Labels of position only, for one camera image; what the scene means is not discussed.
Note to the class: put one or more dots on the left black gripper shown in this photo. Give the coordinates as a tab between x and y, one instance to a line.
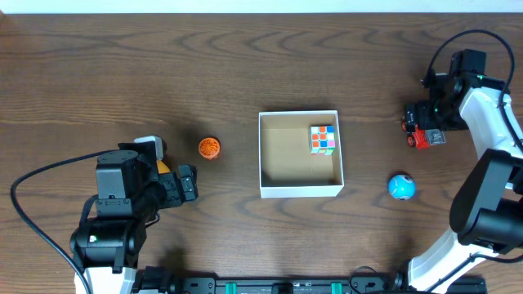
180	189

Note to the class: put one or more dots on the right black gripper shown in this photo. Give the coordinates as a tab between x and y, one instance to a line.
419	118

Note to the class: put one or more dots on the red toy truck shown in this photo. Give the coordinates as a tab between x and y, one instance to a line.
423	139

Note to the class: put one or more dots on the blue toy ball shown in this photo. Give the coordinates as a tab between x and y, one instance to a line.
401	187

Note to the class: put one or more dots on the white cardboard box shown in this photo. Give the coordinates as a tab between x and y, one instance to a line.
286	167

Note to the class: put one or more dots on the colourful puzzle cube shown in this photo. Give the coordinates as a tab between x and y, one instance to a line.
322	140

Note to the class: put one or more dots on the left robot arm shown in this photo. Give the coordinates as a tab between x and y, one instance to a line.
133	185

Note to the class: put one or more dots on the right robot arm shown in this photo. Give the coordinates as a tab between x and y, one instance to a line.
483	226

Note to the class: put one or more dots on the orange white toy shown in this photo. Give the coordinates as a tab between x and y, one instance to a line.
159	148

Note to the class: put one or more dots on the orange ribbed toy ball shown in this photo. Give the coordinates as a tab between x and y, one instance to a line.
209	148

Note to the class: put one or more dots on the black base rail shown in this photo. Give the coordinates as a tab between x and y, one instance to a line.
310	285

